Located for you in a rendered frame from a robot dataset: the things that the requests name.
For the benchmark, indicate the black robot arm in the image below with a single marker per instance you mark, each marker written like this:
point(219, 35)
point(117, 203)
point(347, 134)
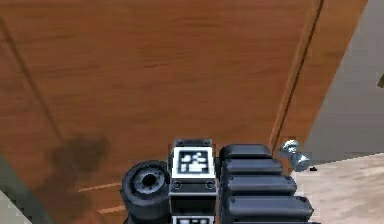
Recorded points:
point(256, 186)

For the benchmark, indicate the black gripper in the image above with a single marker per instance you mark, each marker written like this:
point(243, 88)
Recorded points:
point(146, 190)

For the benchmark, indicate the brown wooden room door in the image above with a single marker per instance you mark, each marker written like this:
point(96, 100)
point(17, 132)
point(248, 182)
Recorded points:
point(160, 73)

